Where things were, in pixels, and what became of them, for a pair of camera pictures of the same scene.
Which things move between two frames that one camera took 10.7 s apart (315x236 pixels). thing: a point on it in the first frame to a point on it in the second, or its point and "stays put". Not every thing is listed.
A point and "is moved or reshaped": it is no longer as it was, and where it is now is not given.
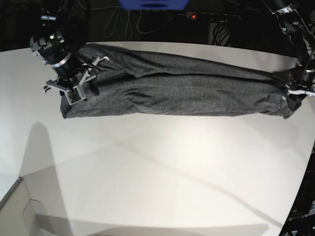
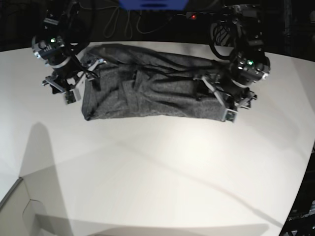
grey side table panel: [19, 216] stays put
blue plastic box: [154, 5] stays put
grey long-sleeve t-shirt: [137, 82] is moved or reshaped
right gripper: [296, 91] to [231, 101]
